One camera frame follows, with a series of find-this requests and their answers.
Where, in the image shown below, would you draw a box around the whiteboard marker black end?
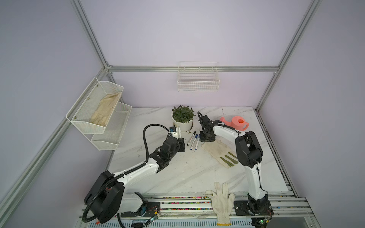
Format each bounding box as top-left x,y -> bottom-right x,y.
187,131 -> 196,146

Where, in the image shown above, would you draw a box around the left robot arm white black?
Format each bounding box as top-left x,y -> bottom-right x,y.
82,136 -> 185,224

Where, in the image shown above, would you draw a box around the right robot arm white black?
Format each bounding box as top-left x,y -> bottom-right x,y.
197,112 -> 269,215

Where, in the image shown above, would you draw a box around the beige glove green fingers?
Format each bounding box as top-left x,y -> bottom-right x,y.
202,140 -> 239,169

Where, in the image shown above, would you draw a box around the potted green plant white pot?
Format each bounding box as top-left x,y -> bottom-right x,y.
172,105 -> 195,133

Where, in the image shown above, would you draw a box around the pink watering can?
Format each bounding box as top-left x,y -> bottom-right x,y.
220,116 -> 249,131

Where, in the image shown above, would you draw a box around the lower white mesh shelf basket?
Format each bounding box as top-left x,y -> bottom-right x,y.
91,102 -> 132,151

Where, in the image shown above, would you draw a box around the white mesh shelf basket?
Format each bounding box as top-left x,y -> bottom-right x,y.
66,78 -> 124,135
91,102 -> 132,151

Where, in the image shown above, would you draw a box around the white knit glove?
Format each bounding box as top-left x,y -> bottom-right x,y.
205,182 -> 235,226

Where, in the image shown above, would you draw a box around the beige cloth in basket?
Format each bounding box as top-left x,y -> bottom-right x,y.
89,92 -> 122,127

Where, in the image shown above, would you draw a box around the upper white mesh shelf basket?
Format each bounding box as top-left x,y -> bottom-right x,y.
66,78 -> 124,135

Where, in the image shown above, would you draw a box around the white wire wall basket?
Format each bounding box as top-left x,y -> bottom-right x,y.
177,61 -> 220,92

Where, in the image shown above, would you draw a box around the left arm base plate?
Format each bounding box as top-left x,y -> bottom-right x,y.
120,202 -> 161,218

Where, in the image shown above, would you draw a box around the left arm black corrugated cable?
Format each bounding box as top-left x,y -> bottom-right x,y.
82,123 -> 172,228

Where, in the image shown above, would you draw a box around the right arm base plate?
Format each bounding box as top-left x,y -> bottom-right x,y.
234,199 -> 274,216

